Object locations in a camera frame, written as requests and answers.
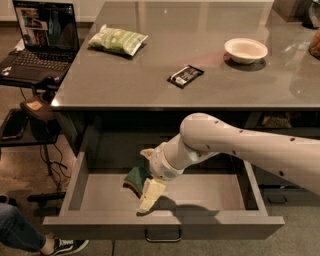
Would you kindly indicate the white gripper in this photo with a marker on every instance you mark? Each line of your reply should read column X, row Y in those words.
column 161, row 164

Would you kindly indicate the green yellow sponge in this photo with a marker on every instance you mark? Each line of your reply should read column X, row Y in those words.
column 135, row 180

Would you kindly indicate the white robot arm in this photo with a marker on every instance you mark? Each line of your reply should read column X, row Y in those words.
column 202, row 136

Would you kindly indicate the open grey top drawer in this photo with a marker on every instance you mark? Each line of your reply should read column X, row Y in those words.
column 218, row 199

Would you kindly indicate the black snack bar wrapper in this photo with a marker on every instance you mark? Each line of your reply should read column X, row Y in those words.
column 184, row 76

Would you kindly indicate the black white sneaker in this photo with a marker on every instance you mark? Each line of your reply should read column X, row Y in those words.
column 61, row 247

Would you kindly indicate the black laptop stand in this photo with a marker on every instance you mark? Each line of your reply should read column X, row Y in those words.
column 44, row 135

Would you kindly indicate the green chip bag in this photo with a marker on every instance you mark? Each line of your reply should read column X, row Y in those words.
column 117, row 41

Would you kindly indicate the black controller with note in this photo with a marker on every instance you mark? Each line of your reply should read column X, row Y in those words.
column 38, row 108

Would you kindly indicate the dark tablet on shelf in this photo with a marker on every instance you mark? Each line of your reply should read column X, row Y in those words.
column 15, row 125

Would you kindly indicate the person leg in jeans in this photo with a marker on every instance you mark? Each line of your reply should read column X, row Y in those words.
column 16, row 232

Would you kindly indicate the white bowl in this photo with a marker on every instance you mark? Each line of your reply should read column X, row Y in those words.
column 245, row 51

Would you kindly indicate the black laptop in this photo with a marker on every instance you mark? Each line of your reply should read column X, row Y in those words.
column 50, row 40

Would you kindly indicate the metal drawer handle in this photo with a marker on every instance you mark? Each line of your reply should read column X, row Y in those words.
column 163, row 235

